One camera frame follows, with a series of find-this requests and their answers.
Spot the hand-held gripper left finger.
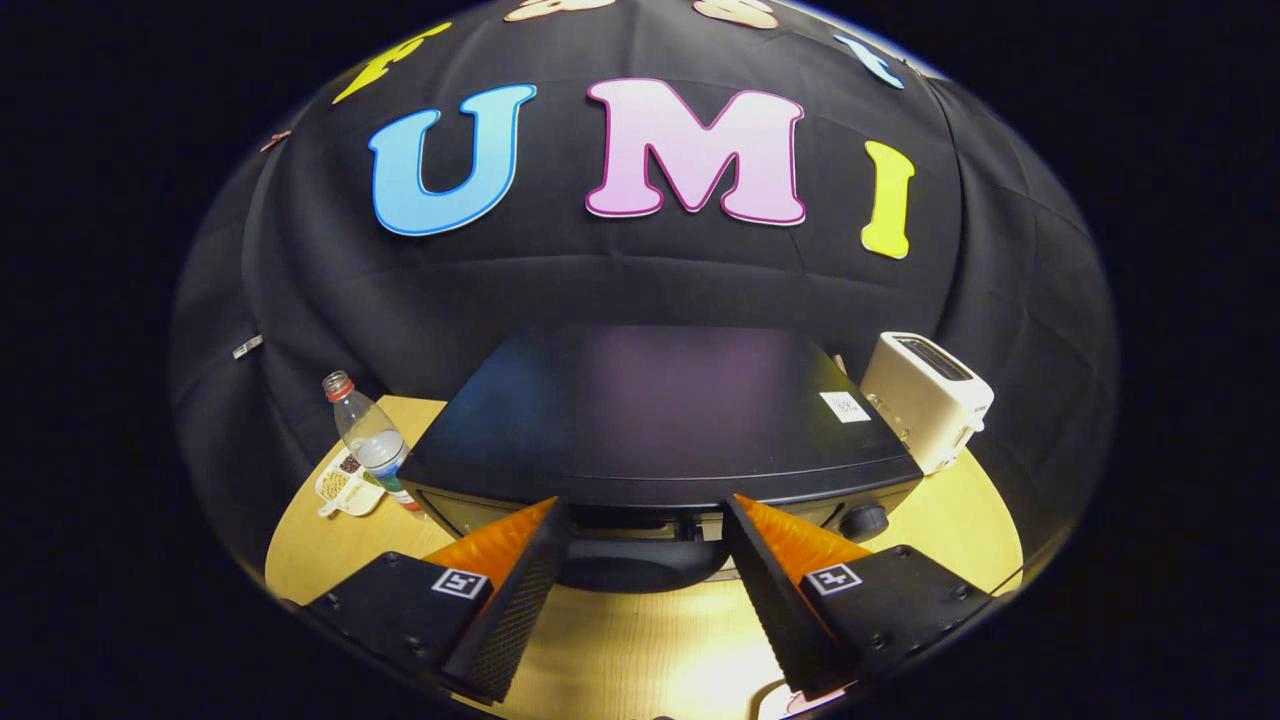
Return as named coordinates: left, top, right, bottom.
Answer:
left=303, top=496, right=573, bottom=704

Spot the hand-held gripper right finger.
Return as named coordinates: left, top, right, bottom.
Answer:
left=720, top=492, right=993, bottom=699

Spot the black toaster oven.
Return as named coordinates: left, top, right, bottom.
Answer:
left=398, top=325, right=923, bottom=593

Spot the white bread toaster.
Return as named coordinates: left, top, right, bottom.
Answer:
left=860, top=332, right=996, bottom=476

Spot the white divided snack tray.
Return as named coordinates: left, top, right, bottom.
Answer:
left=315, top=450, right=387, bottom=518

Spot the clear plastic water bottle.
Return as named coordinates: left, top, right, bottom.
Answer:
left=322, top=370, right=426, bottom=513

